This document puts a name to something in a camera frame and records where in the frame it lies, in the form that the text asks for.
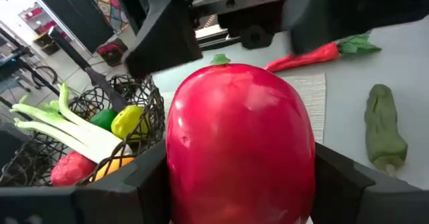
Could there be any dark purple eggplant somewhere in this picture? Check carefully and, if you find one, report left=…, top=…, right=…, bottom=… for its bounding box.
left=83, top=66, right=129, bottom=113

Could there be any yellow orange mango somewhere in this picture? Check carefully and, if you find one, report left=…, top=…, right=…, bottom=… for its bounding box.
left=93, top=156, right=135, bottom=182

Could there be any dark woven wire basket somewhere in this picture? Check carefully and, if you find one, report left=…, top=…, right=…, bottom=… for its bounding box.
left=0, top=73, right=167, bottom=188

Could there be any white green leek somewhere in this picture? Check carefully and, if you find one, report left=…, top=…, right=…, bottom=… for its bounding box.
left=9, top=82, right=133, bottom=164

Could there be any red carrot with green leaves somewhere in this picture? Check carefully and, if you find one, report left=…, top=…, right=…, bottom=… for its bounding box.
left=263, top=31, right=382, bottom=73

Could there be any red round fruit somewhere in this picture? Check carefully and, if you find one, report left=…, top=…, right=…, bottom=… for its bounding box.
left=50, top=151, right=98, bottom=187

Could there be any dark green pepper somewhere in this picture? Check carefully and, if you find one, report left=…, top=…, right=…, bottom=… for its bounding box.
left=364, top=83, right=409, bottom=177

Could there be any yellow-green apple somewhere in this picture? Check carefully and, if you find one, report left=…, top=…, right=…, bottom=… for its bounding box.
left=110, top=105, right=150, bottom=141

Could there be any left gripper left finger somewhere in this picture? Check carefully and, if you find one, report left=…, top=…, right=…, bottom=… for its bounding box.
left=75, top=139, right=168, bottom=224

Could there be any red bell pepper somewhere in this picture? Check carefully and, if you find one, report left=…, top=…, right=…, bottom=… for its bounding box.
left=166, top=52, right=316, bottom=224

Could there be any black partition panel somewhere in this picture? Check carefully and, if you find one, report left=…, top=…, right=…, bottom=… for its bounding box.
left=28, top=0, right=115, bottom=54

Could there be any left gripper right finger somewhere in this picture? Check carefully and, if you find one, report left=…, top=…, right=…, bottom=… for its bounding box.
left=311, top=142, right=429, bottom=224

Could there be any colourful patterned poster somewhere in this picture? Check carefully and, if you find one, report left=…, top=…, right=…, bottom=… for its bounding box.
left=78, top=0, right=130, bottom=34

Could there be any red and black case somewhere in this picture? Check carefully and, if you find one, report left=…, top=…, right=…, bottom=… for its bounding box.
left=96, top=38, right=130, bottom=67

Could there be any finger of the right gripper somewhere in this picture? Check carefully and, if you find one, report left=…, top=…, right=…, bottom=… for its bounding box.
left=284, top=0, right=429, bottom=56
left=122, top=0, right=204, bottom=79

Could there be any grey woven placemat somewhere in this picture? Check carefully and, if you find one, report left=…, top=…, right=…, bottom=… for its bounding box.
left=160, top=72, right=326, bottom=144

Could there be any green lime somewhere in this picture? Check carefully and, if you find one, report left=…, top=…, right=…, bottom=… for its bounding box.
left=89, top=108, right=119, bottom=133

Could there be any white shelf with red bins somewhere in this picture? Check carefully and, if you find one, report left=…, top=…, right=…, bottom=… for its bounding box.
left=18, top=5, right=60, bottom=37

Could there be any black aluminium table frame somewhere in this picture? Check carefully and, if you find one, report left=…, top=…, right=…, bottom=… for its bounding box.
left=194, top=24, right=242, bottom=52

